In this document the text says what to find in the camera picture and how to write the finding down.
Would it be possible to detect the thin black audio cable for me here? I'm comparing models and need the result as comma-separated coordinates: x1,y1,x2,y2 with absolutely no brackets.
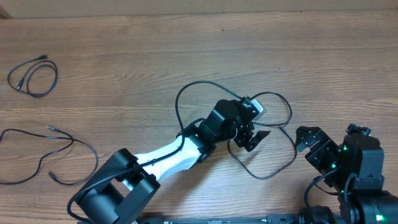
0,125,100,187

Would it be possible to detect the short black USB cable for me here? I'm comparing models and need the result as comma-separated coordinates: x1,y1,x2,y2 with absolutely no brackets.
7,54,59,98

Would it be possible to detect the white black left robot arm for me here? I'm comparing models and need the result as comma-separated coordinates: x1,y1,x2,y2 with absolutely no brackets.
67,98,268,224

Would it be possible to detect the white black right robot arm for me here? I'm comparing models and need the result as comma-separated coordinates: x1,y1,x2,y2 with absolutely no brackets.
295,123,397,223

